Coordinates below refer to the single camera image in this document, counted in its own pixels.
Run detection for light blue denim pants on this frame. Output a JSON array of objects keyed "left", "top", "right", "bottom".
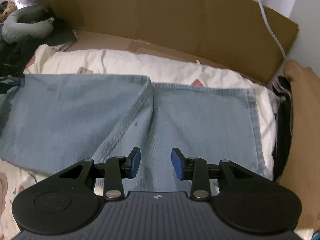
[{"left": 1, "top": 74, "right": 270, "bottom": 191}]

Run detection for black garment under brown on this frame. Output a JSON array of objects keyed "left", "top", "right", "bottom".
[{"left": 272, "top": 76, "right": 293, "bottom": 181}]

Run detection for brown folded garment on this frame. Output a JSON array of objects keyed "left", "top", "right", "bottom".
[{"left": 280, "top": 60, "right": 319, "bottom": 231}]

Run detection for cream bear print duvet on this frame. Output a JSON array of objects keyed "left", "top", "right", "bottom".
[{"left": 1, "top": 45, "right": 276, "bottom": 239}]

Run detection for brown cardboard sheet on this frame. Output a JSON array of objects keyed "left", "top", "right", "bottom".
[{"left": 38, "top": 0, "right": 299, "bottom": 84}]

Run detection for dark grey blanket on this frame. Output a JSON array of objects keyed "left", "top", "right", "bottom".
[{"left": 1, "top": 12, "right": 77, "bottom": 80}]

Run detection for small doll head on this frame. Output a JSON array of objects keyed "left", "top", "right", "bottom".
[{"left": 0, "top": 1, "right": 17, "bottom": 22}]

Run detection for white cable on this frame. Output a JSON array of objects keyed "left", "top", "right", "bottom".
[{"left": 246, "top": 0, "right": 288, "bottom": 62}]

